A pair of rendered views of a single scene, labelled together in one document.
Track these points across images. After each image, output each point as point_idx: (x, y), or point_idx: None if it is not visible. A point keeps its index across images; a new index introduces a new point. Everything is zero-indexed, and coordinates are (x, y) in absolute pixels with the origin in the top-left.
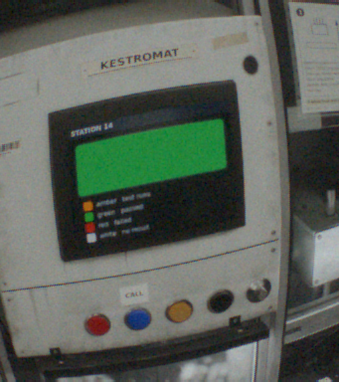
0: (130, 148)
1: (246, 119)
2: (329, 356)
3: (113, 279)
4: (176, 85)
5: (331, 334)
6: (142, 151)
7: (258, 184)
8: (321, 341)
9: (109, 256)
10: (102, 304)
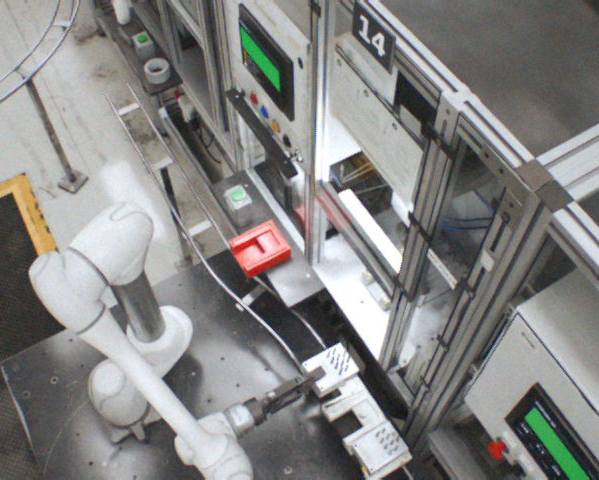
0: (254, 48)
1: (296, 84)
2: None
3: (260, 87)
4: (276, 41)
5: None
6: (257, 53)
7: (299, 114)
8: None
9: None
10: (257, 92)
